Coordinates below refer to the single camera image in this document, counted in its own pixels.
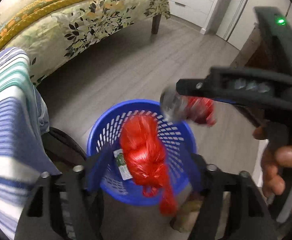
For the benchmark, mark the blue plastic waste basket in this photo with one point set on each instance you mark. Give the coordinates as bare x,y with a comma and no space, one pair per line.
174,137

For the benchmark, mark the striped blue green tablecloth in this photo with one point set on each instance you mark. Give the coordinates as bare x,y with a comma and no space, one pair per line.
23,120

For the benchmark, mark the green slipper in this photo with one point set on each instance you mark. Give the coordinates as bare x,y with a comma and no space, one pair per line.
187,213

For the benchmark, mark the bed with floral sheet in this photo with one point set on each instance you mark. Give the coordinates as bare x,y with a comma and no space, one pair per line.
63,34

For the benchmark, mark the person's right hand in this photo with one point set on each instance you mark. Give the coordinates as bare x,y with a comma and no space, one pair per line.
271,162

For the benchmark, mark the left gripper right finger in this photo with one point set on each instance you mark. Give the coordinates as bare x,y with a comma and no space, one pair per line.
232,206

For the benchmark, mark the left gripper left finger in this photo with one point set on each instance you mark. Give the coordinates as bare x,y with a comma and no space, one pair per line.
71,202

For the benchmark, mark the crushed red soda can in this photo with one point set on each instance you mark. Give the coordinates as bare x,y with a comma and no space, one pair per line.
177,108

